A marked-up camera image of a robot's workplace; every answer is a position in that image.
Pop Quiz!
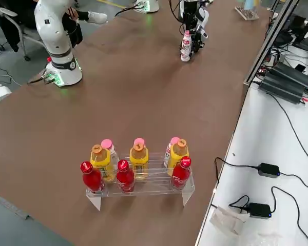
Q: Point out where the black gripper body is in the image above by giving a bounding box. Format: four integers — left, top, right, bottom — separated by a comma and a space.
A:
195, 34, 206, 53
182, 0, 199, 19

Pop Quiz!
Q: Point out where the white drink bottle pink label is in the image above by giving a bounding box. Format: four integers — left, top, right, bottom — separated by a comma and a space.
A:
180, 33, 192, 63

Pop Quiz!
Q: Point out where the yellow tea bottle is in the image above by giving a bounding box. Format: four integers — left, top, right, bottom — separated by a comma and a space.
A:
129, 143, 150, 181
168, 139, 190, 170
89, 145, 117, 184

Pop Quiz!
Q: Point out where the red soda bottle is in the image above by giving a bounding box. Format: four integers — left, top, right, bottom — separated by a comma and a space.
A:
171, 156, 193, 191
80, 160, 105, 194
116, 159, 136, 193

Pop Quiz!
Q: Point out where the clear acrylic bottle shelf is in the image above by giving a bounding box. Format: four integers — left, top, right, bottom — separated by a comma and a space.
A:
86, 152, 196, 212

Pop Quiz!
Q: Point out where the person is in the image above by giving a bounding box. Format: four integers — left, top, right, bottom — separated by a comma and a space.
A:
0, 0, 109, 53

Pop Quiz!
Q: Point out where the black finned power supply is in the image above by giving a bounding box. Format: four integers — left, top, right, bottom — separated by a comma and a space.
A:
272, 63, 308, 88
258, 70, 308, 105

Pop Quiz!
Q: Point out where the black power adapter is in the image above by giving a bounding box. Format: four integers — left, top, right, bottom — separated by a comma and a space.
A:
247, 202, 272, 219
258, 162, 281, 178

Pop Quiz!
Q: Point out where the grey office chair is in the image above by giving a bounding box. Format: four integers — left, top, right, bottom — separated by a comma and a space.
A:
0, 7, 32, 62

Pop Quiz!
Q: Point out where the clear plastic bag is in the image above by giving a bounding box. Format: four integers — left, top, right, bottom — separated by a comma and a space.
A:
209, 206, 248, 237

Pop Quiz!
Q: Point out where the white wire cup rack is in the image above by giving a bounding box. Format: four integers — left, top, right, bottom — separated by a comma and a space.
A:
234, 0, 260, 21

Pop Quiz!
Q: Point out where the aluminium profile post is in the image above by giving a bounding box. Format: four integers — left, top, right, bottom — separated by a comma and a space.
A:
243, 0, 300, 87

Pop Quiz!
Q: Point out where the black power supply cable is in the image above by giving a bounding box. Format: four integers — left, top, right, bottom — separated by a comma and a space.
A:
265, 92, 308, 177

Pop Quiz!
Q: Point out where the black adapter cable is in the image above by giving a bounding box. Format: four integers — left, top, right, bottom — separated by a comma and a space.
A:
214, 156, 260, 192
270, 186, 308, 246

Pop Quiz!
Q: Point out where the black base cable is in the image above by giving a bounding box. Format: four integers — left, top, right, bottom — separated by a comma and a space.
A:
27, 73, 48, 84

